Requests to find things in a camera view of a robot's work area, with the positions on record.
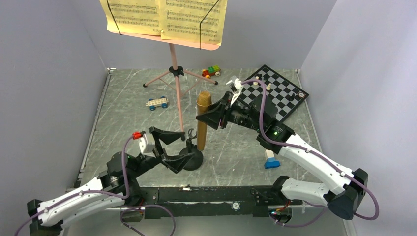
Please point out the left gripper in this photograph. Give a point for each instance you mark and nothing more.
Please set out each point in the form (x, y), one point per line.
(176, 162)

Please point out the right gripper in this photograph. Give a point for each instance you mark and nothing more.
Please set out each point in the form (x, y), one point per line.
(222, 109)

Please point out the black microphone stand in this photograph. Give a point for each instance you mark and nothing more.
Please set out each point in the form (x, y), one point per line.
(197, 157)

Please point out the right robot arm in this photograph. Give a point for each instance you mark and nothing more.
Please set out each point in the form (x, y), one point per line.
(340, 189)

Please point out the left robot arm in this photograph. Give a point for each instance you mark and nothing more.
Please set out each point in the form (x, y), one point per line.
(116, 186)

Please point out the red green toy train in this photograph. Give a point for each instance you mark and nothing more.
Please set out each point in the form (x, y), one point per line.
(214, 70)

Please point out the beige blue toy car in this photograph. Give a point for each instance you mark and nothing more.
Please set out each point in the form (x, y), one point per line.
(154, 103)

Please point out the white chess piece left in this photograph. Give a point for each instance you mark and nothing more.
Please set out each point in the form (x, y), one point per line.
(256, 82)

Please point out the pink music stand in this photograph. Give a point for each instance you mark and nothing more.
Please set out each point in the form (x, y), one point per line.
(175, 69)

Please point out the blue white toy block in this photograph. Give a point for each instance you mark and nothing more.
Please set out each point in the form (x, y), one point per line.
(271, 161)

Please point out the black white chessboard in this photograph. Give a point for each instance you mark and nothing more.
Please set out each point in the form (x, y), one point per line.
(281, 89)

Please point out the round chess token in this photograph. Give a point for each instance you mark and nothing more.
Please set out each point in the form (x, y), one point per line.
(301, 95)

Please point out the yellow sheet music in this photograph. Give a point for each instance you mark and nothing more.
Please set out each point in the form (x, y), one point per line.
(196, 21)

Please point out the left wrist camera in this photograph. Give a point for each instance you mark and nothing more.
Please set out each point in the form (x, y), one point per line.
(146, 141)

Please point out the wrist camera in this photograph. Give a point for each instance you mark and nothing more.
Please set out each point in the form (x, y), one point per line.
(235, 85)
(146, 141)

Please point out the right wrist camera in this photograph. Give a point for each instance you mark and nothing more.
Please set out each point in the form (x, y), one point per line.
(235, 85)

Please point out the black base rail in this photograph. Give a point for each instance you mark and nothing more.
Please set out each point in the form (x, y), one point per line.
(190, 201)

